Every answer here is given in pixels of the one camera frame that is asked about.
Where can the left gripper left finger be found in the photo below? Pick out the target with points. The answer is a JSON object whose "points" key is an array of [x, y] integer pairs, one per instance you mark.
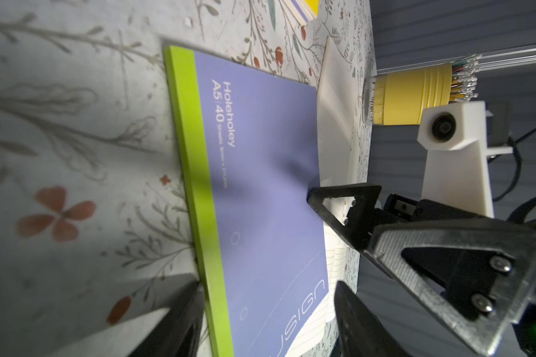
{"points": [[178, 333]]}

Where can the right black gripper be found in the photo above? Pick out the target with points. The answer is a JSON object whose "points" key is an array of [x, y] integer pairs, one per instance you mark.
{"points": [[518, 276]]}

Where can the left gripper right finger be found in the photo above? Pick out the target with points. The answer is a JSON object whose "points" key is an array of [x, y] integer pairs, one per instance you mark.
{"points": [[360, 333]]}

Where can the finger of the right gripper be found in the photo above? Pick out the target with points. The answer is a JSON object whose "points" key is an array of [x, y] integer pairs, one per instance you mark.
{"points": [[349, 210]]}

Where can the cream lined notebook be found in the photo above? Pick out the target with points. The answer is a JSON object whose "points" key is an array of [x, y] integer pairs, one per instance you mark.
{"points": [[338, 166]]}

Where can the purple cover notebook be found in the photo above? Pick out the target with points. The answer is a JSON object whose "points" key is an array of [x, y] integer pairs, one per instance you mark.
{"points": [[299, 10], [249, 152]]}

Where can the yellow cover notebook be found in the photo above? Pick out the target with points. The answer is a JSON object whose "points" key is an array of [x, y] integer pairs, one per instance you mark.
{"points": [[313, 7]]}

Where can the yellow pencil cup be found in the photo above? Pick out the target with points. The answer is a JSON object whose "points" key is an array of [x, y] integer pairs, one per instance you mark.
{"points": [[399, 98]]}

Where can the bundle of pencils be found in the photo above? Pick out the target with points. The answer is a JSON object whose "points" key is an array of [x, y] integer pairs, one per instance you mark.
{"points": [[464, 80]]}

